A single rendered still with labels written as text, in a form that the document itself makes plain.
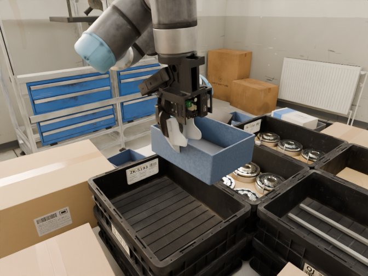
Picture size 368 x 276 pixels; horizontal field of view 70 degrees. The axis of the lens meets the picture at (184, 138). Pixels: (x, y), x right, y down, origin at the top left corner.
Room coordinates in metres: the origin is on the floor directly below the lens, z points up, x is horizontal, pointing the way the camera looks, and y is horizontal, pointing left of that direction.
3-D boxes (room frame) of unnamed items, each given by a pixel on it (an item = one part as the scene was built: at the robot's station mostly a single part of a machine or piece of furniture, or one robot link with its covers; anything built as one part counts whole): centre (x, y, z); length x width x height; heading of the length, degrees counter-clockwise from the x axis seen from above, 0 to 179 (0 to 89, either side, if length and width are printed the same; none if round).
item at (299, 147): (1.02, -0.47, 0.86); 0.10 x 0.10 x 0.01
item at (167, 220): (0.60, 0.06, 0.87); 0.40 x 0.30 x 0.11; 39
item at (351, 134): (1.11, -0.77, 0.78); 0.30 x 0.22 x 0.16; 131
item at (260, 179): (0.75, -0.30, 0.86); 0.10 x 0.10 x 0.01
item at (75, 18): (2.88, 0.65, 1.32); 1.20 x 0.45 x 0.06; 132
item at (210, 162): (0.56, -0.04, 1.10); 0.20 x 0.15 x 0.07; 43
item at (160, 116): (0.49, 0.03, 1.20); 0.05 x 0.02 x 0.09; 131
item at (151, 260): (0.60, 0.06, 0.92); 0.40 x 0.30 x 0.02; 39
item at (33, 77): (2.56, 0.70, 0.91); 1.70 x 0.10 x 0.05; 132
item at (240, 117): (1.58, -0.36, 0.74); 0.20 x 0.15 x 0.07; 37
